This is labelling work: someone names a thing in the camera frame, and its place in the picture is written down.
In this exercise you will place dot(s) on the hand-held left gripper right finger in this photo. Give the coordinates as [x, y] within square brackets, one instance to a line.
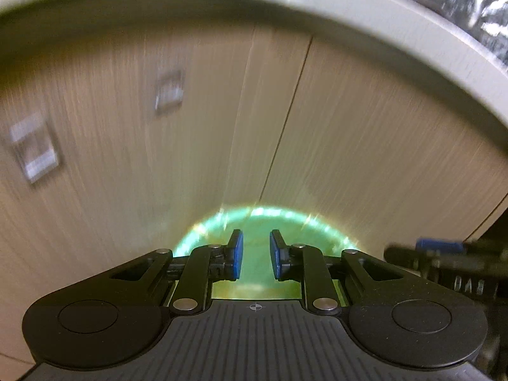
[276, 258]

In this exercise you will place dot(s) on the light wooden cabinet door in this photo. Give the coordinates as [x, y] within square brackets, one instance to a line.
[377, 147]
[119, 166]

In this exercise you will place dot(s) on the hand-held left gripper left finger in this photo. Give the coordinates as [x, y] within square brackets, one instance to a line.
[238, 258]

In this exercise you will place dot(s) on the clear adhesive hook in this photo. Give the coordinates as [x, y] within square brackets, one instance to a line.
[33, 149]
[168, 93]

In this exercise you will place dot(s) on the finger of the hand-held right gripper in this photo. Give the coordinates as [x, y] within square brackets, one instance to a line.
[438, 246]
[405, 257]

